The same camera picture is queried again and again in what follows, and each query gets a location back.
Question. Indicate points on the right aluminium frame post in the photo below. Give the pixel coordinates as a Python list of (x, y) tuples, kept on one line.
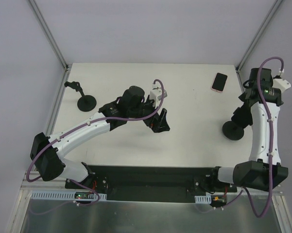
[(259, 33)]

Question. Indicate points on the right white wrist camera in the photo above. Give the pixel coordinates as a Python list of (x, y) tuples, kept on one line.
[(280, 83)]

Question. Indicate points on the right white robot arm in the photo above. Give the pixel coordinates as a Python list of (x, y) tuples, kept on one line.
[(261, 106)]

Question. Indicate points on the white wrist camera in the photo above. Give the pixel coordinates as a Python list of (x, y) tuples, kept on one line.
[(156, 95), (280, 83)]

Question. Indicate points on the black round-base phone stand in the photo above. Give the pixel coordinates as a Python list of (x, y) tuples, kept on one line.
[(232, 131)]

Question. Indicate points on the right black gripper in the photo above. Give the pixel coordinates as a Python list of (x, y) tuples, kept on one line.
[(238, 117)]

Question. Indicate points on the white cable duct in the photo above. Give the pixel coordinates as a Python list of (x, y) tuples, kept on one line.
[(63, 195), (206, 199)]

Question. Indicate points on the aluminium rail bar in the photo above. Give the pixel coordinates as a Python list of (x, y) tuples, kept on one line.
[(57, 183)]

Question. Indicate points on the left white cable duct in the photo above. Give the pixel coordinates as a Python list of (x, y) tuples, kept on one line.
[(63, 195)]

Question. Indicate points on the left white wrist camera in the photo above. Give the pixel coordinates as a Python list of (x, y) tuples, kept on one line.
[(156, 95)]

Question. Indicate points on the pink case smartphone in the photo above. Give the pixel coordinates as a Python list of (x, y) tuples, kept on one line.
[(219, 82)]

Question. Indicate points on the black gooseneck phone stand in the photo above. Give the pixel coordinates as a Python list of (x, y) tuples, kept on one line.
[(85, 103)]

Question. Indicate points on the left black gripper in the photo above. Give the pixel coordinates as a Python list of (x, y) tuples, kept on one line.
[(151, 119)]

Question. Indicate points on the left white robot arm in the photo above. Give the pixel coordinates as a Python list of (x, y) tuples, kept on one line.
[(48, 152)]

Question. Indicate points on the left aluminium frame post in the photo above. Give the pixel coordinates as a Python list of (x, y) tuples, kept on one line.
[(47, 32)]

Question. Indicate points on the right white cable duct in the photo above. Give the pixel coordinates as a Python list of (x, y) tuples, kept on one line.
[(206, 199)]

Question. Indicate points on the aluminium frame post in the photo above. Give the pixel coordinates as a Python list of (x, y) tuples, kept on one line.
[(47, 32), (259, 33)]

